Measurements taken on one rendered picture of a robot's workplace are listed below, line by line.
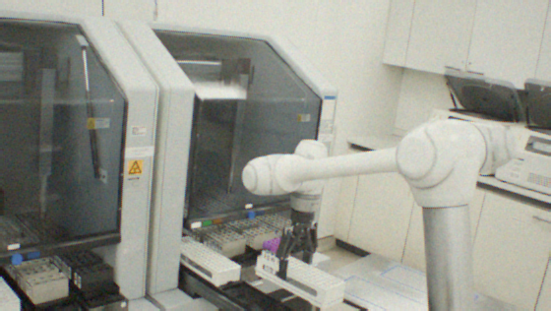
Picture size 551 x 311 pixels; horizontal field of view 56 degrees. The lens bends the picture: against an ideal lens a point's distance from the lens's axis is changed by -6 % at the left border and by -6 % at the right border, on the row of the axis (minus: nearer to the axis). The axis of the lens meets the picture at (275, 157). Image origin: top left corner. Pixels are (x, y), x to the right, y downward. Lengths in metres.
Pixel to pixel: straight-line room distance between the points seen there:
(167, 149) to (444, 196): 0.92
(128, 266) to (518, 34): 3.03
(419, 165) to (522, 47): 2.93
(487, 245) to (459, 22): 1.60
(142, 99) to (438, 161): 0.91
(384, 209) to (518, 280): 1.12
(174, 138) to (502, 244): 2.56
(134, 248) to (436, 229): 0.99
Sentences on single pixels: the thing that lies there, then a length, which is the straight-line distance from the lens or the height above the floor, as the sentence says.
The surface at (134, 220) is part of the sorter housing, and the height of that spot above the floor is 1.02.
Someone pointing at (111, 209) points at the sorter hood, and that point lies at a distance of 1.67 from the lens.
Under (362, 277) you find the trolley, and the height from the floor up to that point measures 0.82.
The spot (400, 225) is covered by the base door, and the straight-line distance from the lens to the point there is 4.11.
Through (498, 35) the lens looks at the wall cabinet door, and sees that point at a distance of 4.03.
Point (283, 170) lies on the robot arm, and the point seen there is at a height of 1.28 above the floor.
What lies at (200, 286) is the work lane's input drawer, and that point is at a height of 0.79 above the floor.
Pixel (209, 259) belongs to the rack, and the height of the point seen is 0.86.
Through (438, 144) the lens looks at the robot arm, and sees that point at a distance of 1.09.
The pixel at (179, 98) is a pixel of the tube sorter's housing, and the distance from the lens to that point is 1.72.
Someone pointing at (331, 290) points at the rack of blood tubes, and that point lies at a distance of 1.66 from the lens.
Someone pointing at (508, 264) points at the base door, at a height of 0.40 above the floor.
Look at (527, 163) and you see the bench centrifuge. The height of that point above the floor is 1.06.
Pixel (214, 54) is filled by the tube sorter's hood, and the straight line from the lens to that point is 2.06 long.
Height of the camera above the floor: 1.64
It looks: 13 degrees down
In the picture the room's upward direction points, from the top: 8 degrees clockwise
